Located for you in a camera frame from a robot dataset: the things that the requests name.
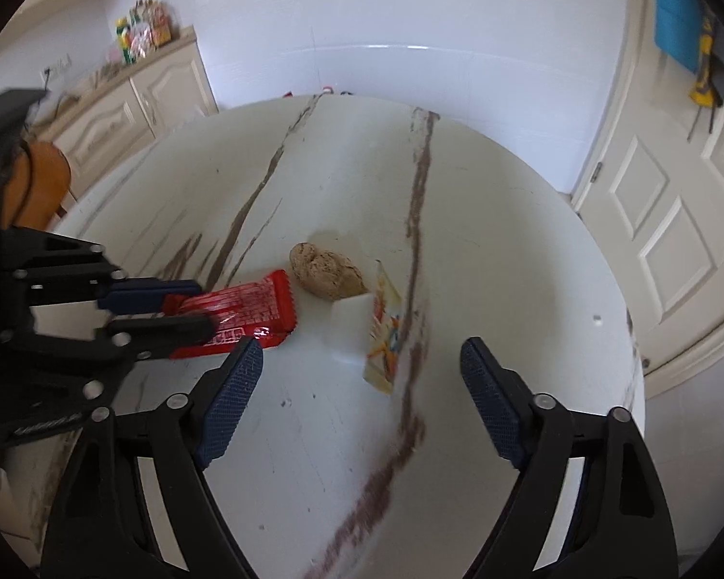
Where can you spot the pile of snack packets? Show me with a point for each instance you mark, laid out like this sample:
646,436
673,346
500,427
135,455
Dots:
145,27

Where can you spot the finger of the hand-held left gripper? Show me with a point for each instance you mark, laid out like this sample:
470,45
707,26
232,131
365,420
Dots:
157,338
145,297

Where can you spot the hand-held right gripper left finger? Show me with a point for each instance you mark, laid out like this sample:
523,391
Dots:
232,404

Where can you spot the red snack wrapper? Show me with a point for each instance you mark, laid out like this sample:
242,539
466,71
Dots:
241,313

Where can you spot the wooden chair back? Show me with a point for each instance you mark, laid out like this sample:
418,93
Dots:
42,187

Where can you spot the cream panelled door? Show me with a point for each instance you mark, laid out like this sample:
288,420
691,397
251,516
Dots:
669,193

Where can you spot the colourful printed wrapper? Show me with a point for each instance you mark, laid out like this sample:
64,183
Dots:
386,332

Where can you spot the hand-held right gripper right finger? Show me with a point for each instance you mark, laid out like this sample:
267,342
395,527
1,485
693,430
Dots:
488,398

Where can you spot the wall socket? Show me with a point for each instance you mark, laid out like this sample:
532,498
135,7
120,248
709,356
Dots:
51,69

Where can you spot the blue hanging bag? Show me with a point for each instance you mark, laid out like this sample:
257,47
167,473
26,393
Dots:
676,12

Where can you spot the white paper piece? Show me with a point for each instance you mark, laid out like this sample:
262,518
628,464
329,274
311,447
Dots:
350,319

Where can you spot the cream floor cabinet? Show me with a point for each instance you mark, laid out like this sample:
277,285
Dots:
145,108

